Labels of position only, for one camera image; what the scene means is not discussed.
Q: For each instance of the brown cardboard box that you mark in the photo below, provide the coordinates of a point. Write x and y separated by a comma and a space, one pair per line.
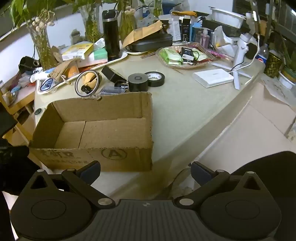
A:
115, 157

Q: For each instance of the round woven plate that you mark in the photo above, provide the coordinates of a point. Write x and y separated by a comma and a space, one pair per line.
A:
182, 66

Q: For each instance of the black flat box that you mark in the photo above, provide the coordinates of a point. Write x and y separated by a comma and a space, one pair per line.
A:
215, 24

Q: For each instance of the blue label soda bottle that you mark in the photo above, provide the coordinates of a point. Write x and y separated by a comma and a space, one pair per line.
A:
262, 56

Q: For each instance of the brown paper envelope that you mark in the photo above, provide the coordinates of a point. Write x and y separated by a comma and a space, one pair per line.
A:
141, 34

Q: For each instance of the small glass vase with stems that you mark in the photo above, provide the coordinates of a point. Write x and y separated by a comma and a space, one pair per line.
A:
157, 9

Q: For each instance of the white plastic bag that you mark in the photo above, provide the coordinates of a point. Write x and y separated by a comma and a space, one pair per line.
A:
220, 39

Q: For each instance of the pink soap pump bottle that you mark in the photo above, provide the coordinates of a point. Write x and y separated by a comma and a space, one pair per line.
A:
204, 39

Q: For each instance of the cardboard sheet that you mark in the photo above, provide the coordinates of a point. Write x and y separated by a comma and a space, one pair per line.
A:
266, 109

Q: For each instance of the white paper sheet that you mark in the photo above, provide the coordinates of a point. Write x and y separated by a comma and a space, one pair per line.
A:
275, 90

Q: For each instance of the wooden side table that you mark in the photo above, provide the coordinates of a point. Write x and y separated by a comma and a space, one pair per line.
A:
20, 97

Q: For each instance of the black round plug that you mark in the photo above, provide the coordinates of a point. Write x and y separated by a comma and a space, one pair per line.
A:
38, 111

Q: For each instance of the black product carton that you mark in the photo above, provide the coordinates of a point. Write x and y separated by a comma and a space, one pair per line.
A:
185, 30

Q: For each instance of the blue product carton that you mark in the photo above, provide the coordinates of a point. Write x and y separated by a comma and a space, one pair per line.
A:
195, 32

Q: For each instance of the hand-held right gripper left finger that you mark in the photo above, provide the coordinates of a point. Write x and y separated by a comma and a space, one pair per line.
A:
90, 173

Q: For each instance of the clear plastic case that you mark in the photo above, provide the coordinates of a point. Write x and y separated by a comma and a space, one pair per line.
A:
110, 90

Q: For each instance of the white flat box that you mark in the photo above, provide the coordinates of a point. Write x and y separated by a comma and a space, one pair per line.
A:
92, 61

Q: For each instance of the yellow white carton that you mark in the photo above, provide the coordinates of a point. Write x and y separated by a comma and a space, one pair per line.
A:
77, 49

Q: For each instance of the small black tripod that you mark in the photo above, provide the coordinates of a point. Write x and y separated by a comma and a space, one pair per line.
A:
165, 24

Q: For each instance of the black thermos bottle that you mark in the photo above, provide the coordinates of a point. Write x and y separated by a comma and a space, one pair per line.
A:
111, 37

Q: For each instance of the white gimbal tripod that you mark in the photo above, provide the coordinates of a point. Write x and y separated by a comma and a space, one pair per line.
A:
240, 51

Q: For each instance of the white jar with orange label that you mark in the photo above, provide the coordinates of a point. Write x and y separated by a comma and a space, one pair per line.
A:
71, 70

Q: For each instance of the black white small box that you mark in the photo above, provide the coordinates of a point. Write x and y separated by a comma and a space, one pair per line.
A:
187, 61

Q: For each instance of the wide glass vase with bamboo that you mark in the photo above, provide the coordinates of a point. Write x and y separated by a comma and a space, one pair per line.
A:
92, 25

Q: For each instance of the gold patterned can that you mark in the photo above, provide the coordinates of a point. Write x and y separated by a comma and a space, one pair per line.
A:
272, 66

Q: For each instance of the green tissue pack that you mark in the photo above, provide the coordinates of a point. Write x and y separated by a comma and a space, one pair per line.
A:
99, 55

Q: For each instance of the green white sachet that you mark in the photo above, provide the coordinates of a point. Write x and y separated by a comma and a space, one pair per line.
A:
99, 44

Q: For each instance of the yellow black timer relay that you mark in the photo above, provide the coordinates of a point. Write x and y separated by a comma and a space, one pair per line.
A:
109, 73

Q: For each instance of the white power bank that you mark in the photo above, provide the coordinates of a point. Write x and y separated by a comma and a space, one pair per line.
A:
212, 77

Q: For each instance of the black printed small box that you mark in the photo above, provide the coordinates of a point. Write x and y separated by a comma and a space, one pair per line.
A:
186, 52

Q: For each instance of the white cup with plant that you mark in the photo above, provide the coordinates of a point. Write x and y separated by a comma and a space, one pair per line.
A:
286, 81

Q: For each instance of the black camera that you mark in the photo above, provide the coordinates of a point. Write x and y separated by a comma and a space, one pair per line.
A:
27, 63

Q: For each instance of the green wet wipe pack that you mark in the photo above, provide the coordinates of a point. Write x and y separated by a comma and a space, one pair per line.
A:
175, 62
170, 53
202, 55

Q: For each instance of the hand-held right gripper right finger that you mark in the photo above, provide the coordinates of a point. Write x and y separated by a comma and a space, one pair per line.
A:
200, 173

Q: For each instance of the black electrical tape roll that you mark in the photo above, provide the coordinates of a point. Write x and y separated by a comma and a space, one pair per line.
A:
161, 80

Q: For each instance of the clear plastic bag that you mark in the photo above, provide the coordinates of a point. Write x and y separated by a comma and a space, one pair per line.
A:
148, 19

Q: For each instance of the black zip case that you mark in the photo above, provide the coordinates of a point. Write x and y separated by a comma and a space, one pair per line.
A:
155, 42

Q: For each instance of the yellow cloth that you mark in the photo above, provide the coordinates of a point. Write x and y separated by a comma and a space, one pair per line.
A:
183, 13

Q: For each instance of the tall glass vase with bamboo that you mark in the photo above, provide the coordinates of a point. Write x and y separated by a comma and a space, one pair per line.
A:
42, 44

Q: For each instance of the pink packaging strip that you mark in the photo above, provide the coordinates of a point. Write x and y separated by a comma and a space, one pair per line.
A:
219, 55

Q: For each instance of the white product carton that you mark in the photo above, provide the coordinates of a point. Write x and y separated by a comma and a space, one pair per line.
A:
176, 29

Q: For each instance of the white plastic food container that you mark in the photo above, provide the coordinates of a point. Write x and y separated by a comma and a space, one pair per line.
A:
227, 17

